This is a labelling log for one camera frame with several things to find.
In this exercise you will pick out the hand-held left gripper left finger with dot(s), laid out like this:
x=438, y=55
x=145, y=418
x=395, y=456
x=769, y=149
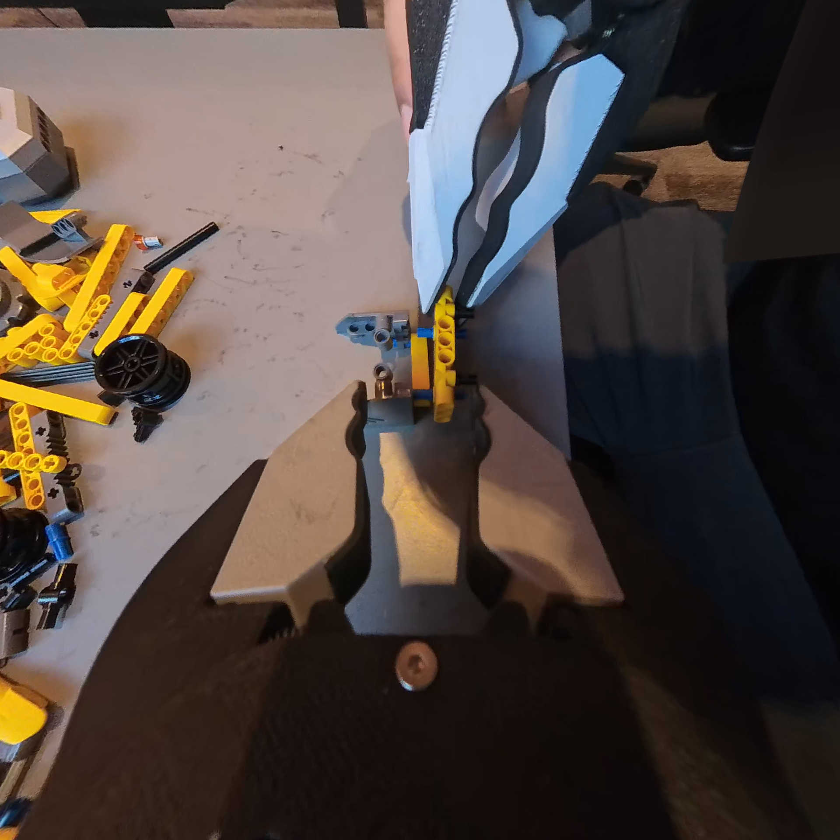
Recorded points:
x=289, y=518

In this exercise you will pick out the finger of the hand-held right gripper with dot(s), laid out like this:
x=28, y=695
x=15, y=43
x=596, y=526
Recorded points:
x=564, y=144
x=453, y=131

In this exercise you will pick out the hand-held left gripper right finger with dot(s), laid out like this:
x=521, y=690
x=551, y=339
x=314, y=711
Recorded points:
x=544, y=525

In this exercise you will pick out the grey brick bucket assembly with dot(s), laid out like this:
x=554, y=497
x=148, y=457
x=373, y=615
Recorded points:
x=394, y=413

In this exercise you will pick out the yellow brick panel with pins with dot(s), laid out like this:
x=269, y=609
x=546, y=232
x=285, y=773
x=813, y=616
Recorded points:
x=445, y=354

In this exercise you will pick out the grey desk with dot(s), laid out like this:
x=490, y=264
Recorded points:
x=262, y=164

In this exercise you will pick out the person's right hand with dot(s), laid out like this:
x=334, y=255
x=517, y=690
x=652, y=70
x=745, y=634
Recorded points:
x=397, y=52

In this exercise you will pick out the black office chair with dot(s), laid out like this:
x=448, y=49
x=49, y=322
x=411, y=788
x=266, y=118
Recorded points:
x=669, y=118

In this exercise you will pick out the small black connector piece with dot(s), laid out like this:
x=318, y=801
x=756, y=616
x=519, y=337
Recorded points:
x=145, y=423

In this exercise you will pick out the black spoked wheel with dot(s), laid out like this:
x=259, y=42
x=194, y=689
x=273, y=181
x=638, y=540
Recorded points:
x=131, y=367

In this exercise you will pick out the black axle rod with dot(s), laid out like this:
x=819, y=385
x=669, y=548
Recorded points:
x=180, y=248

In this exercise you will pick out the pile of loose brick pieces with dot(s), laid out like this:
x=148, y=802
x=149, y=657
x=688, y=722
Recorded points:
x=39, y=341

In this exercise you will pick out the small orange white piece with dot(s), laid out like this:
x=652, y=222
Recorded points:
x=148, y=242

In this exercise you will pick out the grey battery box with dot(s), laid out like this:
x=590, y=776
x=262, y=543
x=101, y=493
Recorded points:
x=26, y=144

